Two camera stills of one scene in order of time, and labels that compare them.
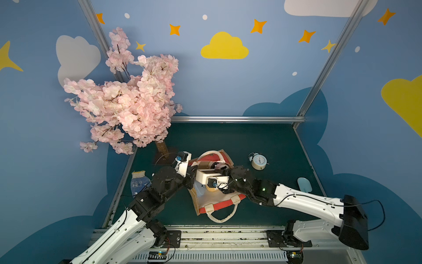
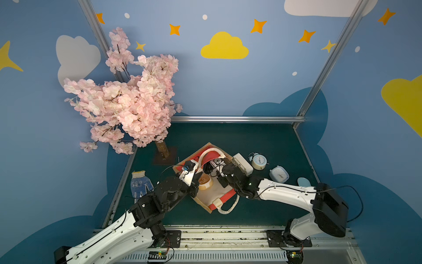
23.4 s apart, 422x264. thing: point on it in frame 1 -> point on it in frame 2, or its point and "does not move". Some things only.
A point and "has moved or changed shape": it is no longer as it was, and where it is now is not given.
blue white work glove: (138, 181) does not move
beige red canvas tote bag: (219, 207) has moved or changed shape
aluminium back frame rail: (267, 119) does not move
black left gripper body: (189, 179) -> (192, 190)
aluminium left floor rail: (120, 188) does not move
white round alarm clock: (259, 161) does not move
